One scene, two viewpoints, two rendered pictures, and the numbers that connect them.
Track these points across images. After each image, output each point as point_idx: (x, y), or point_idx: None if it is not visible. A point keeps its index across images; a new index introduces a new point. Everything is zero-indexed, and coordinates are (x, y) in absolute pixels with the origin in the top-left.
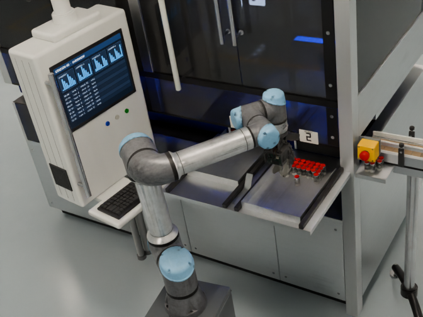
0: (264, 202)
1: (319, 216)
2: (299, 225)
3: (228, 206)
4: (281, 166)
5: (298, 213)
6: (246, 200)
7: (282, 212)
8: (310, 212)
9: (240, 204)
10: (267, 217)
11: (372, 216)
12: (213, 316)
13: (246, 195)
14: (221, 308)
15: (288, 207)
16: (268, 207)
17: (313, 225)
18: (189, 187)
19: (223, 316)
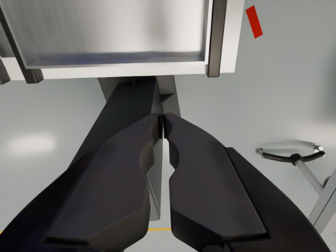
0: (68, 14)
1: (240, 3)
2: (211, 77)
3: (6, 71)
4: (148, 169)
5: (182, 20)
6: (26, 41)
7: (156, 65)
8: (222, 19)
9: (30, 69)
10: (118, 69)
11: None
12: (152, 202)
13: (13, 37)
14: (150, 188)
15: (143, 5)
16: (94, 30)
17: (235, 48)
18: None
19: (151, 176)
